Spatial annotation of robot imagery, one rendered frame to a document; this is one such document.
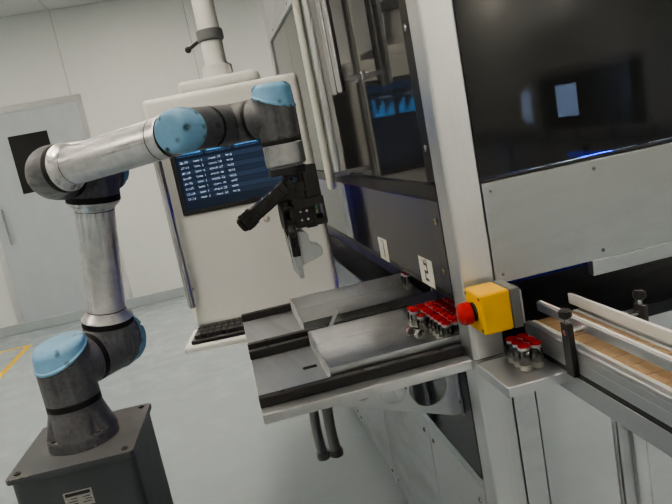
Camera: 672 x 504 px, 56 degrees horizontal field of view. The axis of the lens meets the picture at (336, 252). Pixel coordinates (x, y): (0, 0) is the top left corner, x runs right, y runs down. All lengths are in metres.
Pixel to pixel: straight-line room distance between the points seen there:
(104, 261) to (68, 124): 5.29
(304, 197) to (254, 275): 0.96
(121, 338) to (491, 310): 0.85
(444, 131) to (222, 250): 1.15
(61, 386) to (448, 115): 0.96
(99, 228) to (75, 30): 5.43
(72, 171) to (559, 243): 0.92
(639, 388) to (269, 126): 0.72
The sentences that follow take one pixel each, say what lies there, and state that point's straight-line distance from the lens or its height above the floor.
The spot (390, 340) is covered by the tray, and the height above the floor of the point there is 0.88.
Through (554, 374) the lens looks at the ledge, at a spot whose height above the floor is 0.88.
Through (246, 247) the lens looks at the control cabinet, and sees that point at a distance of 2.11.
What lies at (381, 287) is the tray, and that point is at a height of 0.89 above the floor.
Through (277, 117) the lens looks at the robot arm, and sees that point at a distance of 1.16.
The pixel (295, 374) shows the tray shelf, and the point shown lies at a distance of 1.32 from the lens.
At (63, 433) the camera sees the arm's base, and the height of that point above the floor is 0.84.
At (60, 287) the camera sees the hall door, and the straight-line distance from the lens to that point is 6.90.
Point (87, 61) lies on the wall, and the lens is 6.78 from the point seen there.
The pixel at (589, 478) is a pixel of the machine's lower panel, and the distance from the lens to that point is 1.44.
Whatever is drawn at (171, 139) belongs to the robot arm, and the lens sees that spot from 1.11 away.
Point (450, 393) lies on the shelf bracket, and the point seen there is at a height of 0.78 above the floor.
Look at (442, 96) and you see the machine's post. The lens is 1.14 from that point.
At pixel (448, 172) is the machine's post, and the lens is 1.14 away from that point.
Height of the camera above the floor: 1.34
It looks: 11 degrees down
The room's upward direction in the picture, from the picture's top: 11 degrees counter-clockwise
